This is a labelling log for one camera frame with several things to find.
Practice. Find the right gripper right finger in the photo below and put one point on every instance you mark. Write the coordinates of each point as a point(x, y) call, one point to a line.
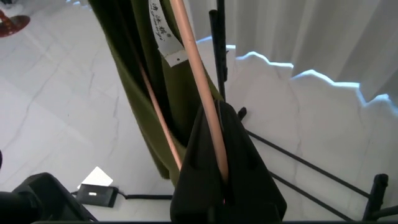
point(255, 196)

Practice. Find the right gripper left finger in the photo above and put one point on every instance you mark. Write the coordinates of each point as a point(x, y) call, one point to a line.
point(192, 193)

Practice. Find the green t-shirt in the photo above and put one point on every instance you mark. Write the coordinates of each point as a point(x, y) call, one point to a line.
point(174, 87)

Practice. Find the pink clothes hanger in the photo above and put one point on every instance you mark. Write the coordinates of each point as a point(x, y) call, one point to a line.
point(200, 77)

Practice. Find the black clothes rack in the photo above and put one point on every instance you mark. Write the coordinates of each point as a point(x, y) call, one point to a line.
point(221, 62)

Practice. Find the white curtain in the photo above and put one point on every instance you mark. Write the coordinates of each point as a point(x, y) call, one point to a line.
point(295, 28)

